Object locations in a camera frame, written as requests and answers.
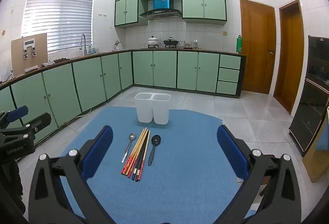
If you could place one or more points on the white window blind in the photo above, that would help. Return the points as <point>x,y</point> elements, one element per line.
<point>59,12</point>

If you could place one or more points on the red patterned bamboo chopstick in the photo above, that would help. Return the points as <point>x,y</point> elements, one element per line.
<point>130,171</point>
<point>124,168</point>
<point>127,170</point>

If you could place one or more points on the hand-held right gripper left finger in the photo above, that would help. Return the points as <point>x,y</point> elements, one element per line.
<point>99,152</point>

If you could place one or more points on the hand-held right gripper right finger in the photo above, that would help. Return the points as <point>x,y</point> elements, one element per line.
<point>231,152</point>

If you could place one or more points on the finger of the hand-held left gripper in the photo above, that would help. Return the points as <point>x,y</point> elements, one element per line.
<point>41,120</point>
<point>18,112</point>

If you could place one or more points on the jars and bowls group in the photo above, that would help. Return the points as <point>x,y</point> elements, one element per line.
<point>194,44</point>

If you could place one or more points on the white cooking pot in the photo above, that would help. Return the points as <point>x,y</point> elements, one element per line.
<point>153,41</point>

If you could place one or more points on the green bottle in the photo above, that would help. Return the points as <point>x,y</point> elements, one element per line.
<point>239,44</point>

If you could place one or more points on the brown countertop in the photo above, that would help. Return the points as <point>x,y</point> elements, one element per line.
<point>77,56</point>

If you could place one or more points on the wooden board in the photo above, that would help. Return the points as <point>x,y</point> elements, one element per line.
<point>18,59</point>

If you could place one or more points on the silver metal spoon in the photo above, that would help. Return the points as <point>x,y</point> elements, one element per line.
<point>132,136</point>

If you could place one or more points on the wooden door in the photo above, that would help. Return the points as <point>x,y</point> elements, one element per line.
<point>258,47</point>
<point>290,57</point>

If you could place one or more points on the gas stove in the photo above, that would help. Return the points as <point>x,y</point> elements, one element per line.
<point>160,47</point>

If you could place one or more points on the green base cabinets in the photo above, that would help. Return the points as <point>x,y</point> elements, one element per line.
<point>164,68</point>

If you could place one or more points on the black chopstick red patterned end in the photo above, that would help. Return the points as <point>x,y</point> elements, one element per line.
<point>139,175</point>

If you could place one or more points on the white two-compartment utensil holder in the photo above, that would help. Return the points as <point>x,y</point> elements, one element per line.
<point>153,108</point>

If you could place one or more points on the green wall cabinets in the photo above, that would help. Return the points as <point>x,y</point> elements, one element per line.
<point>203,0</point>

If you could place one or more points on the cardboard box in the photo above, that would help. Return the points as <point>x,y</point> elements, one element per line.
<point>317,162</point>

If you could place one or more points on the chrome faucet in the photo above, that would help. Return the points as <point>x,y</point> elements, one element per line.
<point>82,43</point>

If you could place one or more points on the black glass-front cabinet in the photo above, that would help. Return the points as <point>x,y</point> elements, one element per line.
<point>312,90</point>

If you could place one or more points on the white clamp device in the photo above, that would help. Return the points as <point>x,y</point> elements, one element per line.
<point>29,45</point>

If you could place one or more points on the blue tablecloth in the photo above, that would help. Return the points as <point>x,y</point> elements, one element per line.
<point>185,175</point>

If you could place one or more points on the black wok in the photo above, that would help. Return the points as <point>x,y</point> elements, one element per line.
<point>170,41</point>

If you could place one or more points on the range hood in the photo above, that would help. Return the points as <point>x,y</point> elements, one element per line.
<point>159,12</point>

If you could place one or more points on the black plastic spoon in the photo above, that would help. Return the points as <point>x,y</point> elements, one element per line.
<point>156,139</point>

